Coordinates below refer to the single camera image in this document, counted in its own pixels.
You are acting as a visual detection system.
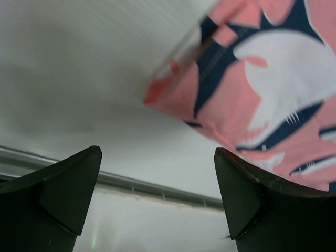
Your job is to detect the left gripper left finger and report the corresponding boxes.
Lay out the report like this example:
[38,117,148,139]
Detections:
[1,146,102,252]

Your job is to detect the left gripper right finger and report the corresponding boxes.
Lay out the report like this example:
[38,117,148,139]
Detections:
[214,148,335,252]

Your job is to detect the pink shark print shorts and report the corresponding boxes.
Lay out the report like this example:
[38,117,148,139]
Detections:
[143,0,335,193]

